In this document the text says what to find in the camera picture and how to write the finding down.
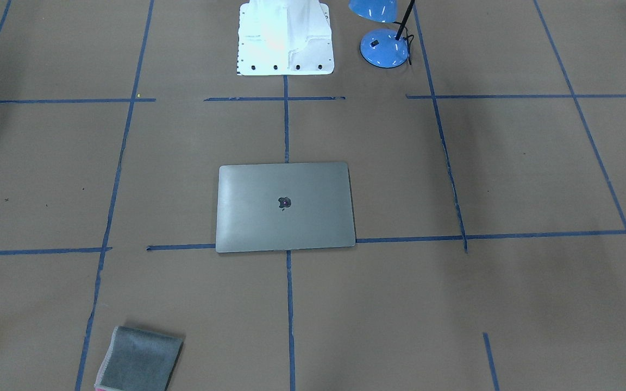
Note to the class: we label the grey laptop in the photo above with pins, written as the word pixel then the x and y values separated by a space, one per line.
pixel 284 206

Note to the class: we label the blue desk lamp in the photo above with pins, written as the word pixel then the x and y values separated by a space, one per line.
pixel 385 48

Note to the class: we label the grey pink folded cloth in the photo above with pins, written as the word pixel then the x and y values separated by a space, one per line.
pixel 138 360

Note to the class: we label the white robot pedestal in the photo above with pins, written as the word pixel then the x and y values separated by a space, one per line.
pixel 284 38

